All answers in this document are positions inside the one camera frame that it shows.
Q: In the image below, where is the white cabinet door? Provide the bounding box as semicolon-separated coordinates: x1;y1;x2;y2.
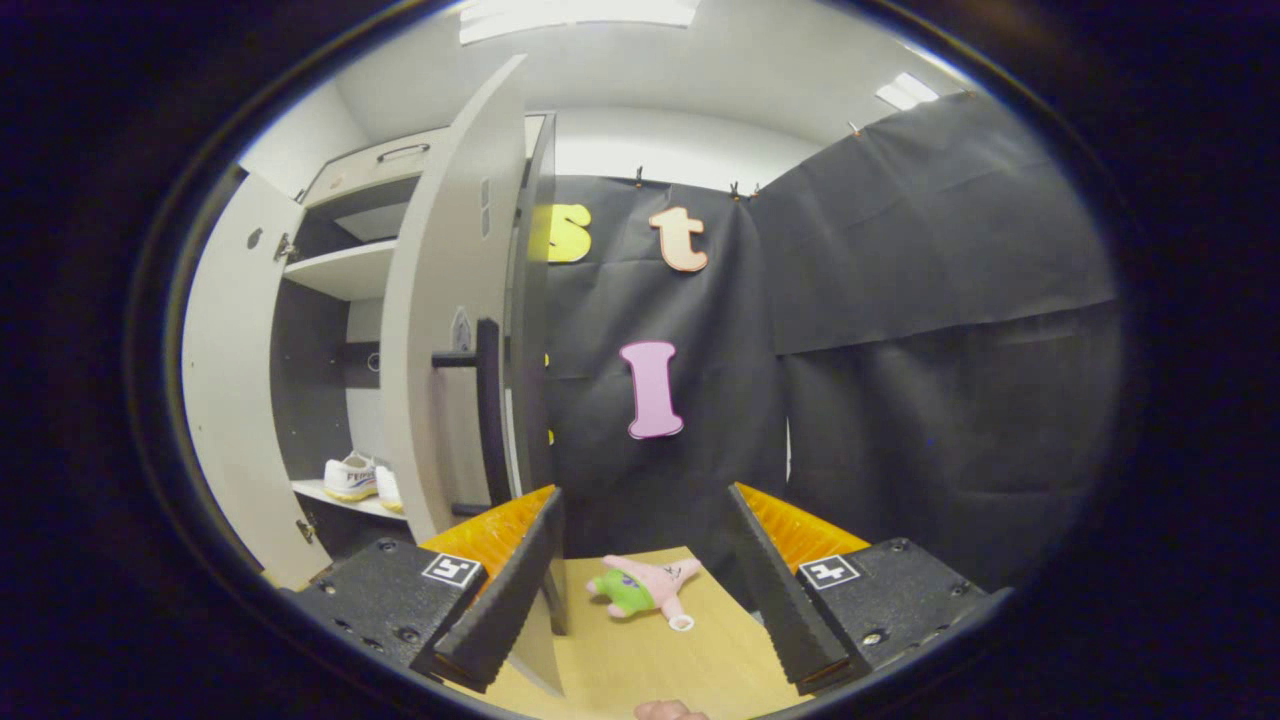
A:
380;55;569;698
182;172;331;591

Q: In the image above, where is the beige cabinet drawer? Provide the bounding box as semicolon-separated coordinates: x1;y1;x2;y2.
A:
300;113;546;208

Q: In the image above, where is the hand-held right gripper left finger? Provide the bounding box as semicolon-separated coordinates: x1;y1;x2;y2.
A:
283;485;568;694

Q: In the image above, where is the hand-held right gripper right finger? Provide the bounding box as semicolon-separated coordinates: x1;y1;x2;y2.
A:
726;481;993;696

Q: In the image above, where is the grey shoe cabinet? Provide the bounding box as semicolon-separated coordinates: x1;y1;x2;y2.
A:
268;110;558;561

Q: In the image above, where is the ceiling light panel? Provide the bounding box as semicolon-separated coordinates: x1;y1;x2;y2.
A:
460;0;701;46
875;72;941;111

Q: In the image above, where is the black backdrop cloth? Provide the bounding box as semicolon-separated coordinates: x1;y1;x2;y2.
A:
545;90;1121;596

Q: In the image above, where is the pink starfish plush toy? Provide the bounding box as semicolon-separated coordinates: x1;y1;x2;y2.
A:
586;555;703;633

